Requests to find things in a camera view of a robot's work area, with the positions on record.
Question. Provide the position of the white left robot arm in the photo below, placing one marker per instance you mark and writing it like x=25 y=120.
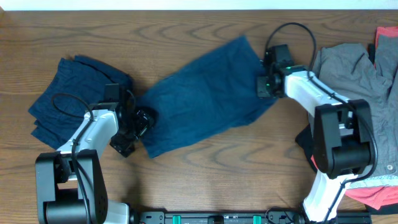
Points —
x=69 y=182

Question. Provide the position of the black garment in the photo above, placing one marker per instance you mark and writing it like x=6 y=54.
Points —
x=305 y=140

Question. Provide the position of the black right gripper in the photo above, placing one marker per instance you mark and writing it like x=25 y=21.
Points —
x=260 y=92

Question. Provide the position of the folded dark blue shorts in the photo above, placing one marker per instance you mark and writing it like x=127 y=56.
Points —
x=59 y=111

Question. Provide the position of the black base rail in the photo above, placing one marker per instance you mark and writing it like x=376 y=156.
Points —
x=273 y=215

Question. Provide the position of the dark blue denim shorts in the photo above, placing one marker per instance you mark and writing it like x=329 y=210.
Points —
x=206 y=97

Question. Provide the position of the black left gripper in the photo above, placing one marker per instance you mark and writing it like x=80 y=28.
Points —
x=125 y=144

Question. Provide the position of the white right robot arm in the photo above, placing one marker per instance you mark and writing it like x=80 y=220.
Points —
x=345 y=149

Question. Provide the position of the coral red garment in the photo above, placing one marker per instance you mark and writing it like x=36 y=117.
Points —
x=376 y=196

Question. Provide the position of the grey shirt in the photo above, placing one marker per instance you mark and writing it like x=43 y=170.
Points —
x=367 y=93

